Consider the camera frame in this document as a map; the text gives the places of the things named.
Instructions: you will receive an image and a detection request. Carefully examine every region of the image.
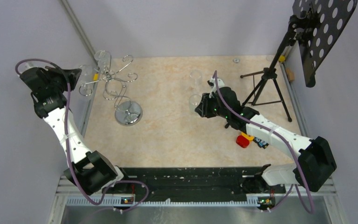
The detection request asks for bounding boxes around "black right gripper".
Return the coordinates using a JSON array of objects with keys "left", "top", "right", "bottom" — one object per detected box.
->
[{"left": 195, "top": 92, "right": 230, "bottom": 119}]

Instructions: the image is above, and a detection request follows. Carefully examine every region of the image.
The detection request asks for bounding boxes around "black tripod stand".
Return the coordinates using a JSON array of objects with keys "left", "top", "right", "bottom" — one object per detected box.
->
[{"left": 240, "top": 11, "right": 312, "bottom": 122}]

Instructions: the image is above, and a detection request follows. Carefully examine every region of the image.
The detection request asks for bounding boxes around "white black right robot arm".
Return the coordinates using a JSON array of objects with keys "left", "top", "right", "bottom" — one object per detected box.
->
[{"left": 195, "top": 87, "right": 337, "bottom": 192}]

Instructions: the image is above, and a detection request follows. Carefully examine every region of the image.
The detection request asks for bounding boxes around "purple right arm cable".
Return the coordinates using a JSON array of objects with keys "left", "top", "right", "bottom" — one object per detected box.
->
[{"left": 213, "top": 70, "right": 316, "bottom": 215}]

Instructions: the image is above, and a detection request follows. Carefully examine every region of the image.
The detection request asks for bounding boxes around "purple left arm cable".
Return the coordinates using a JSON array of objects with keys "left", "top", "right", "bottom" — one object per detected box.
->
[{"left": 14, "top": 58, "right": 149, "bottom": 214}]

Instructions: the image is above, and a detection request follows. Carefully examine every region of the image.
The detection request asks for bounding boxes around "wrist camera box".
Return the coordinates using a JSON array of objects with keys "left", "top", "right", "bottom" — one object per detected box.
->
[
  {"left": 207, "top": 78, "right": 217, "bottom": 98},
  {"left": 24, "top": 62, "right": 35, "bottom": 70}
]

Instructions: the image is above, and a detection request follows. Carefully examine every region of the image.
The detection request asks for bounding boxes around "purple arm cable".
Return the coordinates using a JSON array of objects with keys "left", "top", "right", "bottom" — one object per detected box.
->
[
  {"left": 213, "top": 70, "right": 316, "bottom": 215},
  {"left": 14, "top": 58, "right": 149, "bottom": 214}
]

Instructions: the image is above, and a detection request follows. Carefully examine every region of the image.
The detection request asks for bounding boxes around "cut pattern stemmed glass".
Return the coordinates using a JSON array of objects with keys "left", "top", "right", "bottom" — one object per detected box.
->
[{"left": 210, "top": 78, "right": 225, "bottom": 88}]

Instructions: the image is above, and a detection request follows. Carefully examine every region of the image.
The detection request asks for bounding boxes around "red toy block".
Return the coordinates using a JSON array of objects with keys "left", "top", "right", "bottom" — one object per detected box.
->
[{"left": 235, "top": 135, "right": 250, "bottom": 148}]

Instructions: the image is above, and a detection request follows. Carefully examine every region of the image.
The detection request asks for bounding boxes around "chrome wine glass rack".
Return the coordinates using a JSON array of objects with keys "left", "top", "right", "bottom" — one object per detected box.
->
[{"left": 77, "top": 55, "right": 143, "bottom": 126}]

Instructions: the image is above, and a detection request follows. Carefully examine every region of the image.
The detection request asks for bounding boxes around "blue toy robot block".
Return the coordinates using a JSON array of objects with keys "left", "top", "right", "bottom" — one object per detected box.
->
[{"left": 253, "top": 138, "right": 269, "bottom": 149}]

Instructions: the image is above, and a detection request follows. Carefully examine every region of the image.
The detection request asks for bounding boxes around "clear plain wine glass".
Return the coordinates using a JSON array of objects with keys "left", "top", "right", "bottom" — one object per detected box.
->
[{"left": 189, "top": 70, "right": 202, "bottom": 94}]

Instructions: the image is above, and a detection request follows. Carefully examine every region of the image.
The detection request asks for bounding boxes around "aluminium corner frame post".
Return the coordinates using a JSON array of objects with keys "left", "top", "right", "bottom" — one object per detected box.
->
[{"left": 58, "top": 0, "right": 97, "bottom": 65}]

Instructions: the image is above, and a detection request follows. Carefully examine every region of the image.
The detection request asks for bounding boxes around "white cable duct strip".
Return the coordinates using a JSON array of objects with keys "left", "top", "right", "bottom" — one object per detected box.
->
[{"left": 66, "top": 196, "right": 260, "bottom": 207}]

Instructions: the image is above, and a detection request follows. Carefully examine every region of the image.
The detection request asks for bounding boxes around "black perforated stand plate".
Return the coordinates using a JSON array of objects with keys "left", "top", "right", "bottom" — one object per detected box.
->
[{"left": 292, "top": 0, "right": 358, "bottom": 88}]

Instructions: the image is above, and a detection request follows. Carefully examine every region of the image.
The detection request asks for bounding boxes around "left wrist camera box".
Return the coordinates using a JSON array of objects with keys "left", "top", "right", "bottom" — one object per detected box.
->
[{"left": 24, "top": 62, "right": 35, "bottom": 70}]

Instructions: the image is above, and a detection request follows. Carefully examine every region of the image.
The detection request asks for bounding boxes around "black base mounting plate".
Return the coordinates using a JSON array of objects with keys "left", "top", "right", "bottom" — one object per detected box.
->
[{"left": 108, "top": 167, "right": 286, "bottom": 203}]

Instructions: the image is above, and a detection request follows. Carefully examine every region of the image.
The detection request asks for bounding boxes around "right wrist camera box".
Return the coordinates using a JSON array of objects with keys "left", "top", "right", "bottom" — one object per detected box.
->
[{"left": 207, "top": 78, "right": 217, "bottom": 98}]

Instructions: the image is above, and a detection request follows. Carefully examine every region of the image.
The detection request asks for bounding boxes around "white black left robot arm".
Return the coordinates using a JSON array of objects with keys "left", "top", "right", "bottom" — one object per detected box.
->
[{"left": 19, "top": 66, "right": 131, "bottom": 196}]

